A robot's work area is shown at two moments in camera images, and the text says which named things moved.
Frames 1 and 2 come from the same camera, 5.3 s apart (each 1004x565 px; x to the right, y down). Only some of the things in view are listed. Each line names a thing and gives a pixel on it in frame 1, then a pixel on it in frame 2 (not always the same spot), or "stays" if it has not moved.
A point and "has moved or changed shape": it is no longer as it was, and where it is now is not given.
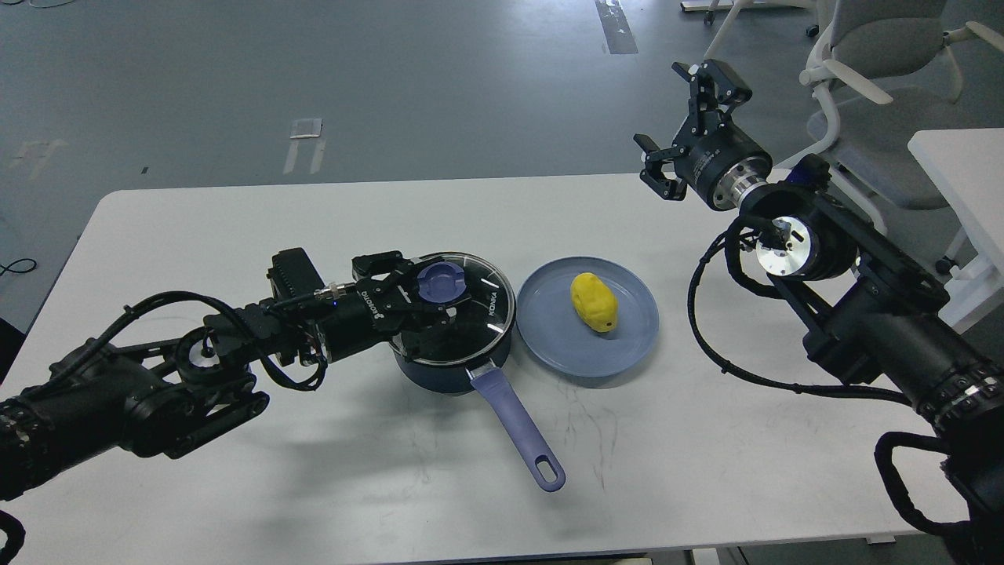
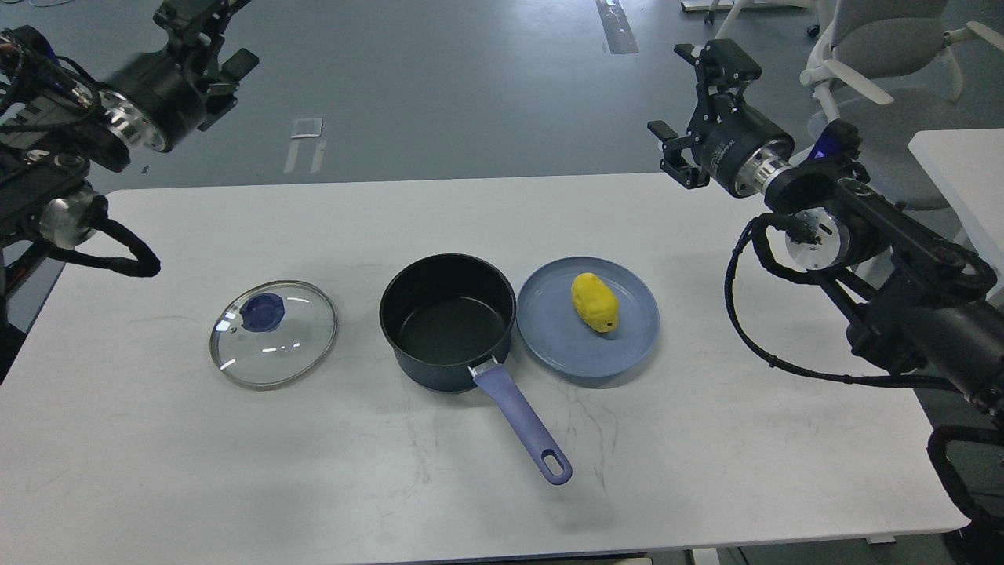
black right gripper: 718,158 → 738,146
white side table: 967,165 stays
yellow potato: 594,301 stays
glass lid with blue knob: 485,302 has moved or changed shape
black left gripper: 376,311 → 158,97
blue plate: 554,333 stays
